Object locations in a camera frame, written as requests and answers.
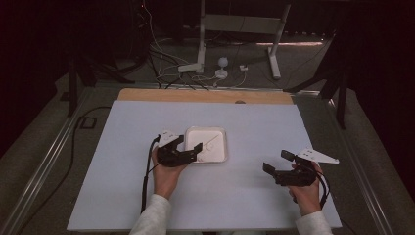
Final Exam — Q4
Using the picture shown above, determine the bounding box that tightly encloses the person's right hand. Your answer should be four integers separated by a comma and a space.
288, 161, 324, 217

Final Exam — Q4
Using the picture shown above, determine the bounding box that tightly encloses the thin white cable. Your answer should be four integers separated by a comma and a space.
191, 70, 248, 89

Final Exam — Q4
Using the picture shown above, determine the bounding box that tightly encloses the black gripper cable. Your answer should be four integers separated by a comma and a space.
313, 168, 332, 211
140, 135, 161, 215

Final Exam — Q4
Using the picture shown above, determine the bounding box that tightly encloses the pale blue table mat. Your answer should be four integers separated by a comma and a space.
67, 99, 343, 232

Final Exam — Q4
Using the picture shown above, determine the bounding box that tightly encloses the black tripod stand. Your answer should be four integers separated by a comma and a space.
283, 30, 348, 130
66, 53, 136, 118

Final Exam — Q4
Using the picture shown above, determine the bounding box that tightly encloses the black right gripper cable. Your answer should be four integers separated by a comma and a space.
313, 168, 332, 211

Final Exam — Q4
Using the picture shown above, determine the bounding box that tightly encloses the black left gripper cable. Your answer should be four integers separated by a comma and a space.
140, 135, 161, 215

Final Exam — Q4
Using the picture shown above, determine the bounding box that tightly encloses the thin wooden skewer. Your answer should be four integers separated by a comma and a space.
203, 134, 220, 150

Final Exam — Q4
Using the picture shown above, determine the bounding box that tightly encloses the long white cable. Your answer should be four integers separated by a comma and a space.
142, 0, 191, 66

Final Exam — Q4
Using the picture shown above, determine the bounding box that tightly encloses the aluminium floor rail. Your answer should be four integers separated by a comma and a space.
0, 87, 96, 235
324, 97, 396, 235

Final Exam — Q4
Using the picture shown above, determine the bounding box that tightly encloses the black square floor frame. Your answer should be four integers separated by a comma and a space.
79, 117, 98, 130

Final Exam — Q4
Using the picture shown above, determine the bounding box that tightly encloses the person's left hand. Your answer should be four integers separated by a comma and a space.
151, 146, 189, 201

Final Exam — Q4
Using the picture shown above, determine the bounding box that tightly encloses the black floor cable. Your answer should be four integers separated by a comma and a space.
14, 106, 113, 235

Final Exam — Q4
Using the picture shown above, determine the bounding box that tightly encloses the white metal stand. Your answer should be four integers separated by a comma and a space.
196, 0, 292, 80

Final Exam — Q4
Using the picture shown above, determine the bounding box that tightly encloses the white round desk device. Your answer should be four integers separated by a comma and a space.
214, 57, 230, 80

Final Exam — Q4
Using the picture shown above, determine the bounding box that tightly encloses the white square tray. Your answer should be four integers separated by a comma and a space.
184, 126, 228, 165

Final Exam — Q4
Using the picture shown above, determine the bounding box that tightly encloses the bundle of black cables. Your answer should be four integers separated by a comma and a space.
146, 48, 210, 91

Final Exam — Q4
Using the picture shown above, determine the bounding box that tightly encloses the white power strip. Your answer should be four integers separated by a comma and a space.
177, 62, 204, 73

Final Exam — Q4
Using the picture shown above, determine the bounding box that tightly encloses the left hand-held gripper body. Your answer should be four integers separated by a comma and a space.
157, 130, 199, 168

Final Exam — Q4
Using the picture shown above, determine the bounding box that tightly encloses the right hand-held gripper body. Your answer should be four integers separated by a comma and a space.
273, 147, 341, 188

